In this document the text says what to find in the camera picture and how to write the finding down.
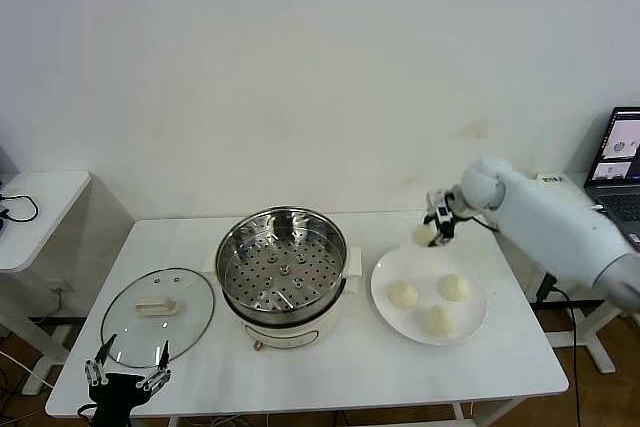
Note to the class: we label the white power strip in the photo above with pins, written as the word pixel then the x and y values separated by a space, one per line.
pixel 550 178

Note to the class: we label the white round plate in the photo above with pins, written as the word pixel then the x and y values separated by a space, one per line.
pixel 400 327

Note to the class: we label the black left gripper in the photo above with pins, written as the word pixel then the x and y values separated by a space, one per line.
pixel 117 394

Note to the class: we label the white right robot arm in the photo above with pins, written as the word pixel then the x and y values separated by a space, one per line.
pixel 550 227

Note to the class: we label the white side table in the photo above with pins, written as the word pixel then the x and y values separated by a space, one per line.
pixel 50 207

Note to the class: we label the cream electric cooker pot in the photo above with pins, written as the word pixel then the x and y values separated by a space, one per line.
pixel 280 334

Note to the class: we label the grey open laptop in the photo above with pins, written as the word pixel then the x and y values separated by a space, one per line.
pixel 617 207

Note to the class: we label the stainless steel steamer basket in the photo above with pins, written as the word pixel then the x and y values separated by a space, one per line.
pixel 235 247

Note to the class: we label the white steamed baozi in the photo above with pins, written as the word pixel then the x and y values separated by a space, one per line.
pixel 455 287
pixel 422 236
pixel 440 323
pixel 402 294

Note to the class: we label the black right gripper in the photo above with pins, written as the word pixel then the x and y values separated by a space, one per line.
pixel 457 204

